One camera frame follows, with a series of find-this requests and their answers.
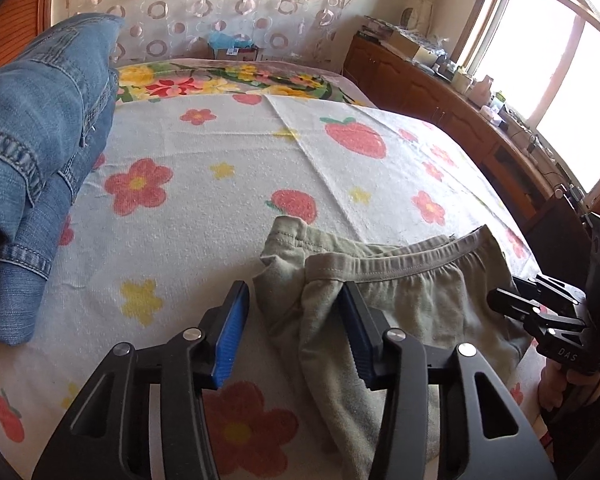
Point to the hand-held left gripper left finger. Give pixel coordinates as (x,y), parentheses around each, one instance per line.
(230,335)

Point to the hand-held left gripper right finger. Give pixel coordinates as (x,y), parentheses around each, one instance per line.
(360,335)

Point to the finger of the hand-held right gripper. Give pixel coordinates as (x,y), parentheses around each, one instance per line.
(540,317)
(555,292)

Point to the grey-green pants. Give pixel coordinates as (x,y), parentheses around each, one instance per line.
(420,310)

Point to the person's right hand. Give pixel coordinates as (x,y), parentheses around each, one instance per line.
(550,385)

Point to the dark wooden chair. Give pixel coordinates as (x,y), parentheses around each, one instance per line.
(555,240)

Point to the white floral strawberry blanket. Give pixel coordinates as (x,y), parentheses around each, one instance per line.
(180,240)

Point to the pink bottle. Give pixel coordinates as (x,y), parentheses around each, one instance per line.
(482,91)

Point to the wooden cabinet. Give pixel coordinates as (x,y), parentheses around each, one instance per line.
(430,100)

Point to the white jar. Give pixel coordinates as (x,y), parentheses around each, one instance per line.
(462,81)

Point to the window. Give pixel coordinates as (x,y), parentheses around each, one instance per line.
(555,60)

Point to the colourful floral bed sheet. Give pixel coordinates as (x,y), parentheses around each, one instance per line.
(190,80)

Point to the small cardboard box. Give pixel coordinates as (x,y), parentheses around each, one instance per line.
(240,54)

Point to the blue denim jeans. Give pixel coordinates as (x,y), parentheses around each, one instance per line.
(30,135)

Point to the pale box on cabinet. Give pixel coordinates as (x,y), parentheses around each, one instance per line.
(405,44)

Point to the blue plastic bag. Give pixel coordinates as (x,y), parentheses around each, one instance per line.
(227,40)

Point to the sheer circle-patterned curtain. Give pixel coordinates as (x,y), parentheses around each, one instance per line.
(205,5)

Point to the wooden headboard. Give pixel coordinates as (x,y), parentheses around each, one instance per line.
(10,10)

